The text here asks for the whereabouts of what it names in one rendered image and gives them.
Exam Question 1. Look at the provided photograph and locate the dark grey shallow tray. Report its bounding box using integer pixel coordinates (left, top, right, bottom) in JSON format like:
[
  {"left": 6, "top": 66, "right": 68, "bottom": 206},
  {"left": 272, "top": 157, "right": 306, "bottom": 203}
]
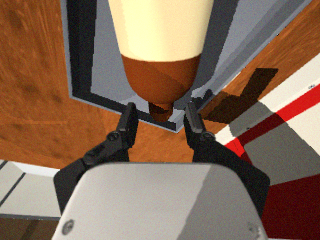
[{"left": 60, "top": 0, "right": 312, "bottom": 133}]

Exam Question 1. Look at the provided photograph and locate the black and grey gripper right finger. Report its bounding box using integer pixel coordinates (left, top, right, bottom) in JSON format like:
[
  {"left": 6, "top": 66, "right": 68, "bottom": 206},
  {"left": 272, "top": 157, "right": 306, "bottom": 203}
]
[{"left": 183, "top": 102, "right": 270, "bottom": 220}]

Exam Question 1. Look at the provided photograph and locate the red crate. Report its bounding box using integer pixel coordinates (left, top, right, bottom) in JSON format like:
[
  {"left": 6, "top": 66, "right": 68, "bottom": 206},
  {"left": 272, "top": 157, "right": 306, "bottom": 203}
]
[{"left": 224, "top": 84, "right": 320, "bottom": 240}]

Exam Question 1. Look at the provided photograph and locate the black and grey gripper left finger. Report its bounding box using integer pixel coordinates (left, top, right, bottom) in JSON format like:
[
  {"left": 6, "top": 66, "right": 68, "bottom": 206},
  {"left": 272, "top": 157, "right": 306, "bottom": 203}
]
[{"left": 53, "top": 102, "right": 139, "bottom": 217}]

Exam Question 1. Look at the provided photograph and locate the brown bottle with cream label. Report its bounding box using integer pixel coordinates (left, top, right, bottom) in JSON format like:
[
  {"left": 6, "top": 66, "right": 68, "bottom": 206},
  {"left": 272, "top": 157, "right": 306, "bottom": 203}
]
[{"left": 108, "top": 0, "right": 214, "bottom": 122}]

